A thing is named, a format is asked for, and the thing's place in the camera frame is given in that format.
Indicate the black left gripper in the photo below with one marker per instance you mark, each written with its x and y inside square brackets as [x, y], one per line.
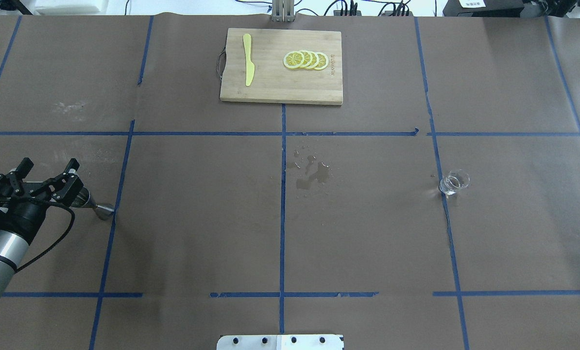
[24, 217]

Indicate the steel jigger measuring cup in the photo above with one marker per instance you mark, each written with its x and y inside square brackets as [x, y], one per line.
[85, 200]

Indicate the clear glass shaker cup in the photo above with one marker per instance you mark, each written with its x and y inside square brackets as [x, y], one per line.
[454, 182]

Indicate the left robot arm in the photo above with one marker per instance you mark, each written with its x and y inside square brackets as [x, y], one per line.
[23, 208]

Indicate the yellow plastic knife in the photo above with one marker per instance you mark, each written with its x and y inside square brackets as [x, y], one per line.
[249, 65]

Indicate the bamboo cutting board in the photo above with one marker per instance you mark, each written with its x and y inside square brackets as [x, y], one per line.
[274, 83]

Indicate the lemon slice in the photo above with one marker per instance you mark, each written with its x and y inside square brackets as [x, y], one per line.
[315, 59]
[323, 61]
[307, 59]
[293, 60]

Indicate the black box with label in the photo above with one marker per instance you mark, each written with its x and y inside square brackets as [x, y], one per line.
[484, 8]

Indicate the aluminium frame post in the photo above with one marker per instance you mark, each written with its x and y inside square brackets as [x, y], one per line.
[283, 11]

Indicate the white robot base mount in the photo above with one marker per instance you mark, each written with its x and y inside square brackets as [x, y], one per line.
[281, 342]

